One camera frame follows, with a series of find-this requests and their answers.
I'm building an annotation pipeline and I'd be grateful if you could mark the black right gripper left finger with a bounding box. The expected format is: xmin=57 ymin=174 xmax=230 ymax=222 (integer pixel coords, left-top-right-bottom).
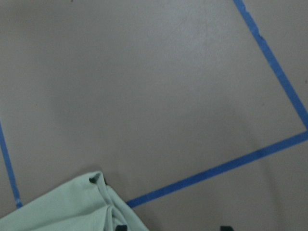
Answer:
xmin=115 ymin=225 xmax=128 ymax=231

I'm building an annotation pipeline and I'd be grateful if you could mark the sage green long-sleeve shirt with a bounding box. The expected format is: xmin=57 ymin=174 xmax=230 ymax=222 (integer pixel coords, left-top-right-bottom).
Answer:
xmin=0 ymin=171 xmax=148 ymax=231

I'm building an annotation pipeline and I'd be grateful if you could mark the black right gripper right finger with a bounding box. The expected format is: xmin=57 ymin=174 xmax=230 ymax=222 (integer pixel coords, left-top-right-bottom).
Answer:
xmin=220 ymin=226 xmax=234 ymax=231

